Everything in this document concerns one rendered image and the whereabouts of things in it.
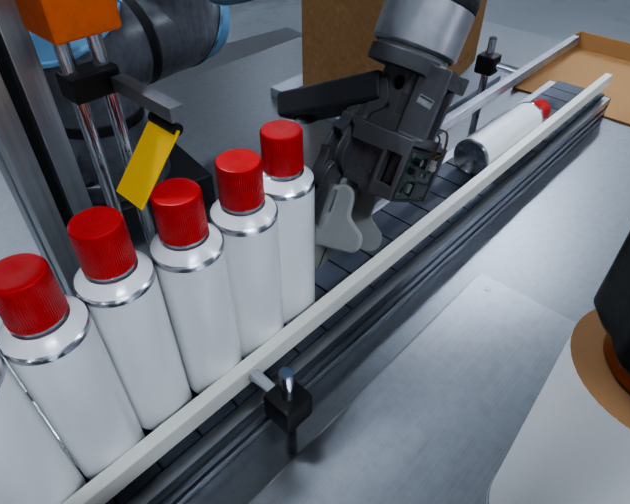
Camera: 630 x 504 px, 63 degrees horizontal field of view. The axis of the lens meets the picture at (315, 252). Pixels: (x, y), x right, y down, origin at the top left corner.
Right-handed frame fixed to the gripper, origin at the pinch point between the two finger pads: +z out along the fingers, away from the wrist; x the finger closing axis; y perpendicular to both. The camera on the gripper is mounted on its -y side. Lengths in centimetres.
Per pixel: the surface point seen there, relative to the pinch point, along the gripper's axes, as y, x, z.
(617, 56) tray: -3, 93, -42
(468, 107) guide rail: -2.6, 27.1, -18.7
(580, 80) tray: -4, 78, -33
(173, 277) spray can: 2.2, -19.0, -0.4
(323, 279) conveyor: -0.3, 4.1, 3.8
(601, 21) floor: -91, 402, -122
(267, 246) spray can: 3.5, -12.1, -3.0
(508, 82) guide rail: -2.6, 36.7, -24.1
